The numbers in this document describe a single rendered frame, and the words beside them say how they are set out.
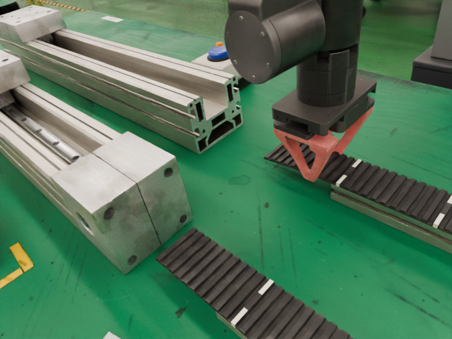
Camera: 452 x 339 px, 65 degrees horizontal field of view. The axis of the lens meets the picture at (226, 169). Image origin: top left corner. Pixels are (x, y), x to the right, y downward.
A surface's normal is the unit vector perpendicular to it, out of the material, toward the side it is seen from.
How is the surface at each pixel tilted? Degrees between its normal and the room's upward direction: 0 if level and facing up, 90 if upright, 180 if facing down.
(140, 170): 0
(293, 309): 0
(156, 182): 90
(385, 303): 0
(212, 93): 90
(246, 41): 90
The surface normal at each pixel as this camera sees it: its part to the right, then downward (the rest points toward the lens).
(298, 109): -0.14, -0.77
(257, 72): -0.76, 0.49
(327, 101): -0.11, 0.64
